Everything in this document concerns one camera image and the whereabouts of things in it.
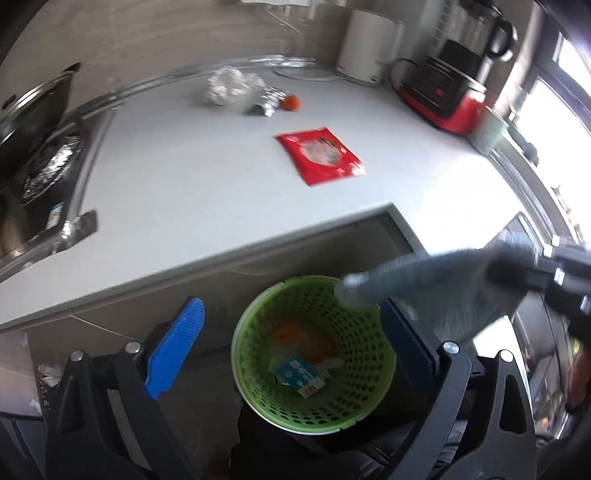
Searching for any blue and white milk carton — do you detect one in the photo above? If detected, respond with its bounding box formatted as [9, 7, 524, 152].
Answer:
[272, 354, 323, 398]

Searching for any crumpled white tissue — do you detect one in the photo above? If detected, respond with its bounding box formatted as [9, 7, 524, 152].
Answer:
[203, 67, 266, 108]

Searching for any orange plastic mesh ball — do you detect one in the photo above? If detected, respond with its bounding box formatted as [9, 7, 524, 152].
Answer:
[272, 323, 335, 365]

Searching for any black blender cable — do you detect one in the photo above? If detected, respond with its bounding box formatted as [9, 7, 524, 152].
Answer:
[389, 58, 419, 93]

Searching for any steel gas stove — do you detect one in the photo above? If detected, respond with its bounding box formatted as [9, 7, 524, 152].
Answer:
[0, 108, 116, 273]

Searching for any red snack packet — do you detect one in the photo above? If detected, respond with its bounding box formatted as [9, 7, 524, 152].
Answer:
[274, 127, 367, 188]

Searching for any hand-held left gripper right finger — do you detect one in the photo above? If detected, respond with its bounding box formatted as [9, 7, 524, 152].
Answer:
[381, 298, 539, 480]

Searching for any green plastic mesh basket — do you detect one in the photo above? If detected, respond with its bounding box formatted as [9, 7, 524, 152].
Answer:
[231, 275, 397, 435]

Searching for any glass wok lid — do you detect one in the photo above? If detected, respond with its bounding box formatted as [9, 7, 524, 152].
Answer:
[0, 76, 70, 141]

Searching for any pale paper cup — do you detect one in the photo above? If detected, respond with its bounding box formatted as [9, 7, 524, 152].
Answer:
[471, 111, 511, 157]

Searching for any black wok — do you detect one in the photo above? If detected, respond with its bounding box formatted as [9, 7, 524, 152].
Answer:
[0, 65, 77, 155]

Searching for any blue grey cloth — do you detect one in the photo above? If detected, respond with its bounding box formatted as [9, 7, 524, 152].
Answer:
[335, 233, 539, 344]

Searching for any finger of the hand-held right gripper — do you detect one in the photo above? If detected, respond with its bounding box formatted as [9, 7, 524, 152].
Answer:
[488, 251, 555, 295]

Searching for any white electric kettle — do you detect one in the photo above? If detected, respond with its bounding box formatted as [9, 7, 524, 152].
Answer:
[335, 9, 406, 85]

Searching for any white power cable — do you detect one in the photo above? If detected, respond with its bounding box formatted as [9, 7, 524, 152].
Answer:
[272, 62, 342, 83]

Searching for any person's right hand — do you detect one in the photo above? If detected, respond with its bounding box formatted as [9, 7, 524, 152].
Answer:
[566, 344, 591, 415]

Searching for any red and black blender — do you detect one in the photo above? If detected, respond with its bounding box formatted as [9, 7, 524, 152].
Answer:
[397, 0, 518, 134]

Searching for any foil burner ring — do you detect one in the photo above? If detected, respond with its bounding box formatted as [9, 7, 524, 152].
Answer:
[21, 134, 86, 204]

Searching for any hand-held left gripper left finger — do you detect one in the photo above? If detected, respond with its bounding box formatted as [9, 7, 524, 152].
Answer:
[46, 296, 206, 480]

